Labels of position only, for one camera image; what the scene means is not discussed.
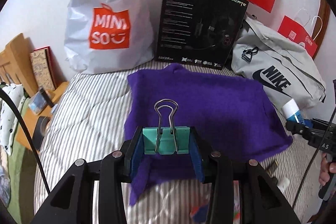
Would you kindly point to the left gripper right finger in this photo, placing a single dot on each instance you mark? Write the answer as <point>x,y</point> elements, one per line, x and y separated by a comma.
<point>200,153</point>

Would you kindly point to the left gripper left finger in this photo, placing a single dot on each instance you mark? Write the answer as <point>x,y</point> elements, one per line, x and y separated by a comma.
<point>133,153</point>

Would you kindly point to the teal binder clip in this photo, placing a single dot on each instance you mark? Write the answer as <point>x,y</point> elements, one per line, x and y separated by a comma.
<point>166,140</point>

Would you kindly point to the blue white-capped small bottle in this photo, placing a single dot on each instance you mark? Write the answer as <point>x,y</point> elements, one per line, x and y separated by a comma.
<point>292,112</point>

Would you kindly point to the small white plug adapter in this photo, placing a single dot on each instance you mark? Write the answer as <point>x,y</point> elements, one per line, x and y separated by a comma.
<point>283,184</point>

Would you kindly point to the dark gold-banded lipstick tube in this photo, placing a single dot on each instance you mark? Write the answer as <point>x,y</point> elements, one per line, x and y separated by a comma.
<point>272,168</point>

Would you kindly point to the pink bottle with blue cap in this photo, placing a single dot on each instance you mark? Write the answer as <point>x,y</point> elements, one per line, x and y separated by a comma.
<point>199,213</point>

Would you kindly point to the clear watermelon candy bottle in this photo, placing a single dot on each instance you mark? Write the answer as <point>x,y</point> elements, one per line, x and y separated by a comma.
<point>236,218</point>

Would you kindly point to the person's hand on right gripper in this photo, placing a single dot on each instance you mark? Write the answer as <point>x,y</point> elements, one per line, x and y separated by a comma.
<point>326,168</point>

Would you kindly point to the purple towel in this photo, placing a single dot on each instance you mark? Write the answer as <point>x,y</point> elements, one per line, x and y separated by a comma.
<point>234,115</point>

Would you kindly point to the striped quilted bed cover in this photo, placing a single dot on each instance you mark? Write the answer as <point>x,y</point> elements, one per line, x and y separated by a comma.
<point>89,123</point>

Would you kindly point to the grey Nike bag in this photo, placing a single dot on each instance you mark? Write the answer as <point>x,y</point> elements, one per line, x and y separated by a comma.
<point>285,69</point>

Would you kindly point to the wooden bedside shelf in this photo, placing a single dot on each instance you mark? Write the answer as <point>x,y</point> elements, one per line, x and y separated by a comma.
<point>31,119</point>

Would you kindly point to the patterned notebook with red edge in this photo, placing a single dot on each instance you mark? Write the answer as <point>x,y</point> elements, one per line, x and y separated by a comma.
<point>41,62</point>

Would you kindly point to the floral white blanket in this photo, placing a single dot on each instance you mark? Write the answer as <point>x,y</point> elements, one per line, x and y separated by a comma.
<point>8,119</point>

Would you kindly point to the black Hecate headset box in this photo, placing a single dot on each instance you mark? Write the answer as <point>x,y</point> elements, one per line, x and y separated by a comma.
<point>199,32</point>

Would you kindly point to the wooden headboard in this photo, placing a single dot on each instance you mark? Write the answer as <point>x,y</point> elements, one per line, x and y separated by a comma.
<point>16,64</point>

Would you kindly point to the white Miniso plastic bag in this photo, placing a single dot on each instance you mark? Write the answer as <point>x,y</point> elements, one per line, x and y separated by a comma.
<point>110,35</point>

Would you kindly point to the wooden door frame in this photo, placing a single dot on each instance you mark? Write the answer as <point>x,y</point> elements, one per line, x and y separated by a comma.
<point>320,25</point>

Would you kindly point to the red white-handled paper bag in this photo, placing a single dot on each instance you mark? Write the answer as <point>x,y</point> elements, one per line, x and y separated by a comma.
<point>294,31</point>

